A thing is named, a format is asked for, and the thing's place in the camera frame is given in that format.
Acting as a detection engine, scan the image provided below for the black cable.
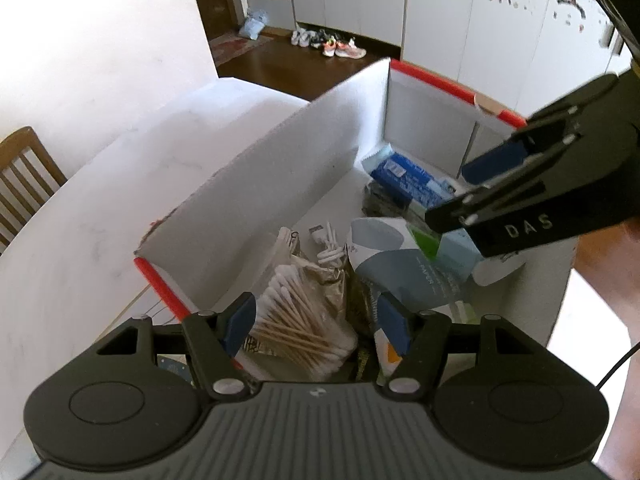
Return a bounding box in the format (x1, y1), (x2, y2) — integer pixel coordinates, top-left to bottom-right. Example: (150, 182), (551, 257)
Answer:
(594, 340), (640, 391)

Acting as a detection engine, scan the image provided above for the white cable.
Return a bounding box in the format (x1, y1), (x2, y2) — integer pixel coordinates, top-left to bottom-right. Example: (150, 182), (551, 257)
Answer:
(309, 221), (351, 267)

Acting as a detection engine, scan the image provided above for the person's right forearm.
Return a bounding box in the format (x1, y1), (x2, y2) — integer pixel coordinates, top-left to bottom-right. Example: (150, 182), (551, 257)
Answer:
(575, 217), (640, 480)

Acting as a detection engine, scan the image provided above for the small teal box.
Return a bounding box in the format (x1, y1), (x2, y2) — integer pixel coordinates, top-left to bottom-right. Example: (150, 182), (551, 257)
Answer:
(435, 227), (483, 281)

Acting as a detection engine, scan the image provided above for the grey two-door cabinet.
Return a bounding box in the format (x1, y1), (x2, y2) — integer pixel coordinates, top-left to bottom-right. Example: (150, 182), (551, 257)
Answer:
(290, 0), (408, 53)

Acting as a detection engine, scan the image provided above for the blue white plastic bag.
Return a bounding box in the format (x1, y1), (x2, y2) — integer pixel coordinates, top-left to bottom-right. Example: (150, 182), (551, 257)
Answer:
(239, 10), (268, 40)

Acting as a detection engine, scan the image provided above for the red cardboard box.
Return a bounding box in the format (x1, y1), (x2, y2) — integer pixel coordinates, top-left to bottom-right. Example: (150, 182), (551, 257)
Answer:
(132, 57), (581, 361)

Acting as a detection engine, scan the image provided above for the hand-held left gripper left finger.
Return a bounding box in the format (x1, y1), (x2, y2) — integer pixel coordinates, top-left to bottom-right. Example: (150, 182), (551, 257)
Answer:
(90, 292), (258, 402)

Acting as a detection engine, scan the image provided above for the blue printed packet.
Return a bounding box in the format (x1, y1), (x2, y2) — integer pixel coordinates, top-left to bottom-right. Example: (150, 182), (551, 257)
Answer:
(370, 152), (458, 207)

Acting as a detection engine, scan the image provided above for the white marble desktop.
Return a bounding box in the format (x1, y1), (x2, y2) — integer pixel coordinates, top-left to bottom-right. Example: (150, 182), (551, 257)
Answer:
(0, 77), (633, 480)

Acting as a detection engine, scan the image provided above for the patterned doormat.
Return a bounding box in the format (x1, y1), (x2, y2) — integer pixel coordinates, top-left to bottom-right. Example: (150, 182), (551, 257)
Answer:
(209, 34), (273, 63)

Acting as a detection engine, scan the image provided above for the clear printed plastic packet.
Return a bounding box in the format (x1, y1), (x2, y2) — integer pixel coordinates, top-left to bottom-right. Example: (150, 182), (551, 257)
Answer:
(470, 250), (526, 287)

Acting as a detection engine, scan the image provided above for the pale blue packet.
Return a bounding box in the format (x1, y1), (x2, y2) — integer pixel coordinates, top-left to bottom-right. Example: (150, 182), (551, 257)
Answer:
(361, 144), (393, 173)

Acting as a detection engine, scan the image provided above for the wooden chair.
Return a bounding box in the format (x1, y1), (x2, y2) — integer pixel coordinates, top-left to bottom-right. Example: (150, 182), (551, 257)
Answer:
(0, 126), (68, 256)

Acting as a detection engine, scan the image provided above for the white grey snack bag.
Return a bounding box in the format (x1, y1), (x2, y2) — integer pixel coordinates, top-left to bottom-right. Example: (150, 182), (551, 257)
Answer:
(347, 216), (483, 386)

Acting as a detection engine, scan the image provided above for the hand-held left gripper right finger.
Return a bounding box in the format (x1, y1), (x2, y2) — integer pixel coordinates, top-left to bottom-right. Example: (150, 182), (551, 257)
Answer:
(377, 291), (546, 402)

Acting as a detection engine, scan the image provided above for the white sticker-covered cabinet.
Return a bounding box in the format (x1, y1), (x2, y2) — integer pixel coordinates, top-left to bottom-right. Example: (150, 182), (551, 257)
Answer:
(402, 0), (640, 116)

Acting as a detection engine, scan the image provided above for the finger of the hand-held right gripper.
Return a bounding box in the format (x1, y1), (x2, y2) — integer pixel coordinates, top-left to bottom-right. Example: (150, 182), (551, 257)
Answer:
(460, 74), (623, 188)
(424, 180), (548, 235)

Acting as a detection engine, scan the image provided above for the pack of cotton swabs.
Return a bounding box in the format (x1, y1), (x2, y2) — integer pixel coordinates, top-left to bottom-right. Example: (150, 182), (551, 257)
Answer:
(235, 262), (358, 381)

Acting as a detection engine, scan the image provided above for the row of sneakers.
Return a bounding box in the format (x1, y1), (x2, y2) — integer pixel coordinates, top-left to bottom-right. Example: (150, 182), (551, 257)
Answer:
(291, 29), (366, 58)

